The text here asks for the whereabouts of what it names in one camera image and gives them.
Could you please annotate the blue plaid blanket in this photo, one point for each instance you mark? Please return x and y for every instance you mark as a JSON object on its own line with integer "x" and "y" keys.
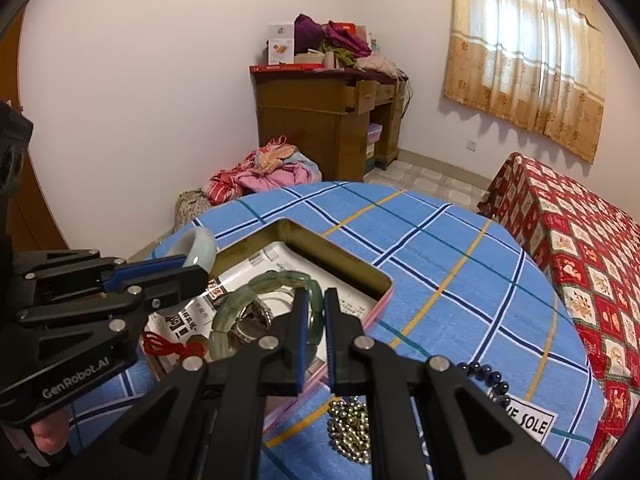
{"x": 450, "y": 285}

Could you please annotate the woven bag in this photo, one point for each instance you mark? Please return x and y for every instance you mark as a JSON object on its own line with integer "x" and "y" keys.
{"x": 192, "y": 207}

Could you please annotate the printed paper sheets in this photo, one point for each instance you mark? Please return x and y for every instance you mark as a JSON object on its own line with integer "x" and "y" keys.
{"x": 260, "y": 260}

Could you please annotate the pink floral tin box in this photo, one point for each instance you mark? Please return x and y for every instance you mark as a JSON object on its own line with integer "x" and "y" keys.
{"x": 345, "y": 270}

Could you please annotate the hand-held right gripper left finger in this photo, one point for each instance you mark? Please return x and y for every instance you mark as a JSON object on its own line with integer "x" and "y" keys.
{"x": 300, "y": 345}

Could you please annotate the green twisted bangle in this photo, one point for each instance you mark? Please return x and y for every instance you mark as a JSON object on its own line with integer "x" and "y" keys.
{"x": 235, "y": 305}

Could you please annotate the red patchwork quilt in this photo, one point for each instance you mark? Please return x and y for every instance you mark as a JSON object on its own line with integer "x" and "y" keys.
{"x": 575, "y": 260}

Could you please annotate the yellow patterned curtain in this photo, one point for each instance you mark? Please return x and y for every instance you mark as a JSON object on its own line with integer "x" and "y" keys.
{"x": 525, "y": 35}

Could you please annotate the wall socket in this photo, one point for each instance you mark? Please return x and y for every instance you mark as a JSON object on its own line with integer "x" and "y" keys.
{"x": 471, "y": 145}

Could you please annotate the white cardboard box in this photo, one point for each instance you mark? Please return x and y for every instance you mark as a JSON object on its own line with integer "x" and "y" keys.
{"x": 281, "y": 42}

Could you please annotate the pile of pink clothes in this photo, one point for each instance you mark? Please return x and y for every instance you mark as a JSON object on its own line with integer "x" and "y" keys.
{"x": 270, "y": 175}

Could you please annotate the wooden door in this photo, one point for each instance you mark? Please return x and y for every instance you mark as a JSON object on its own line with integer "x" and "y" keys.
{"x": 30, "y": 210}

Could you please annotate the person's left hand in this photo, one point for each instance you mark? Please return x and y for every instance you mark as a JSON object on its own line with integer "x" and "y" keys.
{"x": 47, "y": 437}

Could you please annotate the white cloth label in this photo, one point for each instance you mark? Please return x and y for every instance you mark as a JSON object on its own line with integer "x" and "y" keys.
{"x": 530, "y": 422}

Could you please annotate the flat red box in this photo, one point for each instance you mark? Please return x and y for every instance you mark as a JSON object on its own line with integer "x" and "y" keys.
{"x": 285, "y": 67}

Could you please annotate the pale jade bangle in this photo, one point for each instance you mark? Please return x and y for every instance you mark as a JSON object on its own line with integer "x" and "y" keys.
{"x": 200, "y": 250}

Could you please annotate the pile of clothes on desk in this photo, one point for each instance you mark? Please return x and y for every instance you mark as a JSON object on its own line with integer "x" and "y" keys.
{"x": 345, "y": 42}

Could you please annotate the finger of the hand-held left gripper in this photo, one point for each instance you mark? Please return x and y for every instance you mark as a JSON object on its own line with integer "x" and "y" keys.
{"x": 150, "y": 270}
{"x": 175, "y": 285}

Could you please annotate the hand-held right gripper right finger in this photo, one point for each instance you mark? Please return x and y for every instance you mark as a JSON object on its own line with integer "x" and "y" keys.
{"x": 340, "y": 340}

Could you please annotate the wooden desk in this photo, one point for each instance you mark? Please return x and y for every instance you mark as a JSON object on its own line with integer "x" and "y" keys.
{"x": 300, "y": 125}

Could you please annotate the plastic storage box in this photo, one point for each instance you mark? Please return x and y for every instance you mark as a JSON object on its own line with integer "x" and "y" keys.
{"x": 375, "y": 132}

